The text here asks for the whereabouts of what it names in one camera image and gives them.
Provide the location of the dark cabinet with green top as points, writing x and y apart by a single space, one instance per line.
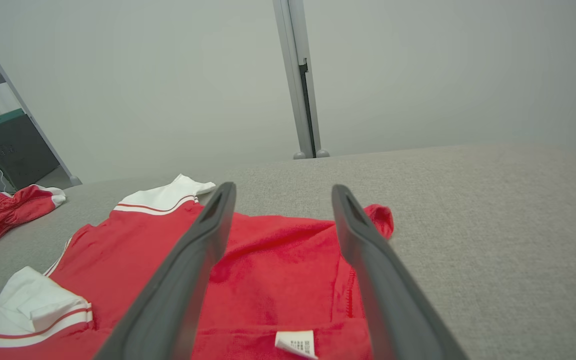
18 150

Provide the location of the grey partition joint post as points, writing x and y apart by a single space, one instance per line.
300 100

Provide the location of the grey partition end post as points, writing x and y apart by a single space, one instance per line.
75 180

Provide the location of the red jersey with white sleeves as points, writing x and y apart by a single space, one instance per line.
278 280

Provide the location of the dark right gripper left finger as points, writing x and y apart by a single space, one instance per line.
178 290

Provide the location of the red shorts with white trim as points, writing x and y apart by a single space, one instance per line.
3 215

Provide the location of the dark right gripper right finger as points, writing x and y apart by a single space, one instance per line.
388 300

